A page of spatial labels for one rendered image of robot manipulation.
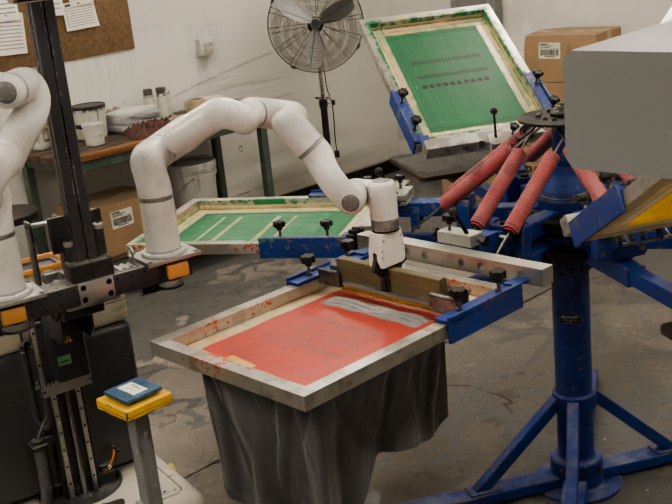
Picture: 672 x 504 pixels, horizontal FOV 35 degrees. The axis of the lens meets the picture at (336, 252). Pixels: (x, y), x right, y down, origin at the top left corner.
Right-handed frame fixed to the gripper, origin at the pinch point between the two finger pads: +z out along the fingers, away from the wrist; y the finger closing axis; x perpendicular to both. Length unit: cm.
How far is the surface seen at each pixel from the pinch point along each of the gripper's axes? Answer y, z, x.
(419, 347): 21.7, 4.7, 28.9
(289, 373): 47.8, 6.0, 10.7
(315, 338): 29.3, 6.0, 0.2
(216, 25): -247, -36, -380
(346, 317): 14.5, 6.0, -3.4
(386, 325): 13.0, 6.0, 9.9
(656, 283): -55, 9, 48
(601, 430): -122, 102, -14
